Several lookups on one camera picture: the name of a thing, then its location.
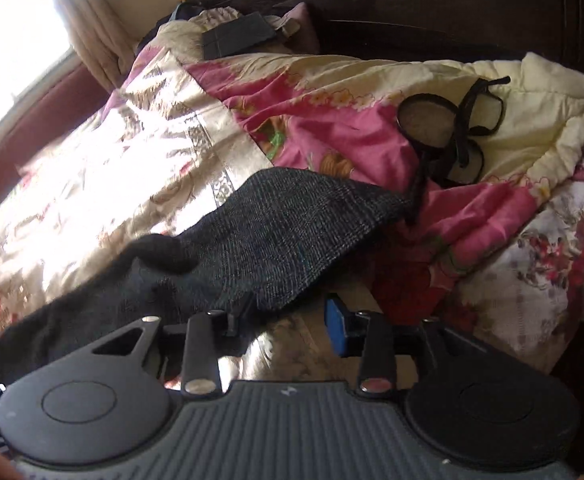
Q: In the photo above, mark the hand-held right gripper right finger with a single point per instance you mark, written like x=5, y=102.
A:
x=334, y=325

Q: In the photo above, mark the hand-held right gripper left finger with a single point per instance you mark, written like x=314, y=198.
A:
x=222, y=321

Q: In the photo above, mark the dark grey pants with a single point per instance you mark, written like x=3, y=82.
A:
x=282, y=230

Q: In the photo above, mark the floral satin quilt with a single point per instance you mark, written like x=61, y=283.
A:
x=162, y=140

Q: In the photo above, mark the white floral bed sheet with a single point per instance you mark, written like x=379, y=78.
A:
x=547, y=260

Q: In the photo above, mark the dark folded cloth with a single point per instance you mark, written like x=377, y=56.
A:
x=239, y=35

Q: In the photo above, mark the pink pillow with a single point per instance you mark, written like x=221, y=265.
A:
x=299, y=27

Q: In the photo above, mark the beige floral curtain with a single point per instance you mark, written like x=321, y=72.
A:
x=97, y=25

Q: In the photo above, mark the dark wooden headboard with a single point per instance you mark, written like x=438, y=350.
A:
x=397, y=5

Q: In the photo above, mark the bright window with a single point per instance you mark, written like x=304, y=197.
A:
x=17, y=35

